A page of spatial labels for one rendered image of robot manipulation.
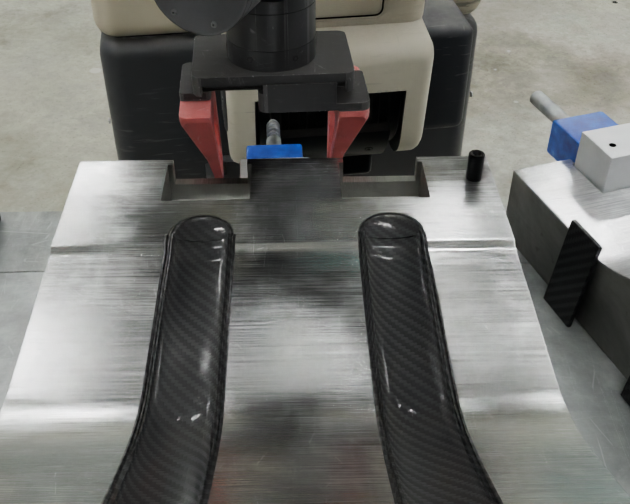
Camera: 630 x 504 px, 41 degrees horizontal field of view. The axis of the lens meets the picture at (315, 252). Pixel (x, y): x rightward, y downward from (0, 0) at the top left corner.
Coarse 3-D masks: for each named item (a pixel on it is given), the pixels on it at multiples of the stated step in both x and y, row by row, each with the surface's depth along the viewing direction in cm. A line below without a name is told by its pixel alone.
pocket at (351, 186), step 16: (416, 160) 54; (352, 176) 55; (368, 176) 55; (384, 176) 55; (400, 176) 55; (416, 176) 54; (352, 192) 55; (368, 192) 55; (384, 192) 55; (400, 192) 55; (416, 192) 55
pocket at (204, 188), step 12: (168, 168) 53; (168, 180) 53; (180, 180) 54; (192, 180) 54; (204, 180) 54; (216, 180) 54; (228, 180) 54; (240, 180) 54; (168, 192) 53; (180, 192) 54; (192, 192) 54; (204, 192) 54; (216, 192) 54; (228, 192) 55; (240, 192) 55
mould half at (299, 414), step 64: (128, 192) 51; (256, 192) 51; (320, 192) 51; (448, 192) 51; (64, 256) 46; (128, 256) 46; (256, 256) 46; (320, 256) 46; (448, 256) 46; (512, 256) 47; (64, 320) 43; (128, 320) 43; (256, 320) 43; (320, 320) 43; (448, 320) 43; (512, 320) 43; (64, 384) 40; (128, 384) 40; (256, 384) 40; (320, 384) 40; (512, 384) 40; (0, 448) 36; (64, 448) 36; (256, 448) 36; (320, 448) 36; (512, 448) 35; (576, 448) 35
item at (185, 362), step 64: (192, 256) 47; (384, 256) 47; (192, 320) 44; (384, 320) 43; (192, 384) 40; (384, 384) 40; (448, 384) 40; (128, 448) 36; (192, 448) 36; (384, 448) 35; (448, 448) 36
